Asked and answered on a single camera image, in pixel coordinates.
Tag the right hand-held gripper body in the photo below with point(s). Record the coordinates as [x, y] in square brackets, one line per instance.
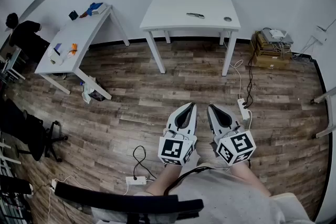
[236, 149]

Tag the flat grey device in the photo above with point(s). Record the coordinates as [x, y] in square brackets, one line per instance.
[287, 40]

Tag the white plastic bag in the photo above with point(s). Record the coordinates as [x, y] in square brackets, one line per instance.
[87, 95]

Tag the person's left forearm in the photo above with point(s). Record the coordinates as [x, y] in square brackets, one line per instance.
[164, 178]

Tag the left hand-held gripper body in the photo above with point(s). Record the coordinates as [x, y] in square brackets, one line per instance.
[172, 149]

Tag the blue cloth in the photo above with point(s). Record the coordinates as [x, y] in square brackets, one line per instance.
[95, 6]

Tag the black waste bin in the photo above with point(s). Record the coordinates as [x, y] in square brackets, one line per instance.
[97, 91]

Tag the person's grey shirt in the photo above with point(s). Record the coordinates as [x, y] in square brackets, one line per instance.
[223, 199]

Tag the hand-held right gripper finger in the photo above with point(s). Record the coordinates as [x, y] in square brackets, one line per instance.
[210, 115]
[233, 123]

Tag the white square table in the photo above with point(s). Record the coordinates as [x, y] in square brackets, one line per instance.
[189, 5]

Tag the black chair backrest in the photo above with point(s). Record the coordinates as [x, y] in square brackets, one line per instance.
[126, 202]

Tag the white router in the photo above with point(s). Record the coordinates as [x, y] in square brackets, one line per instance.
[277, 33]

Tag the white power strip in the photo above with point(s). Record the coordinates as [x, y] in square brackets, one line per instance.
[243, 110]
[136, 180]
[53, 185]

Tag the small black box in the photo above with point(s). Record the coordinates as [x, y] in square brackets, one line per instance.
[73, 15]

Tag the white cardboard box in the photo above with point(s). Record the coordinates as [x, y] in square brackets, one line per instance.
[101, 9]

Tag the white wall socket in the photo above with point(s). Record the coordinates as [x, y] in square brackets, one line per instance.
[320, 34]

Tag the purple notebook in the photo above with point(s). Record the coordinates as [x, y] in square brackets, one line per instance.
[58, 47]

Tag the white long table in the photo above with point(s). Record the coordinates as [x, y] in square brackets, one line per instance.
[78, 34]

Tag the orange tool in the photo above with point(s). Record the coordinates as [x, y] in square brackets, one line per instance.
[74, 48]

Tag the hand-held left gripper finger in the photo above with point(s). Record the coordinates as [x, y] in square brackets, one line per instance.
[195, 118]
[172, 119]

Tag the stack of cardboard boxes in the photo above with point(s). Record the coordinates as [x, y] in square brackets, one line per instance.
[267, 56]

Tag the white table frame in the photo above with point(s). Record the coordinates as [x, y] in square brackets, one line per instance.
[325, 95]

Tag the person's right forearm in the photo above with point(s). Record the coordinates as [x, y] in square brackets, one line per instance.
[249, 178]

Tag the small dark object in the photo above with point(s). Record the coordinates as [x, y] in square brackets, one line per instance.
[195, 15]

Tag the white paper roll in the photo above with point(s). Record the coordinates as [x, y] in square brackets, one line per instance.
[56, 56]

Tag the white small desk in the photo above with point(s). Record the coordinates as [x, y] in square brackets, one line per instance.
[14, 60]

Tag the black office chair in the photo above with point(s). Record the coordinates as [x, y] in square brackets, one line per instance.
[31, 128]

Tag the white metal rack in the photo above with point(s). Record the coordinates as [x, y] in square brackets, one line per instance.
[10, 204]

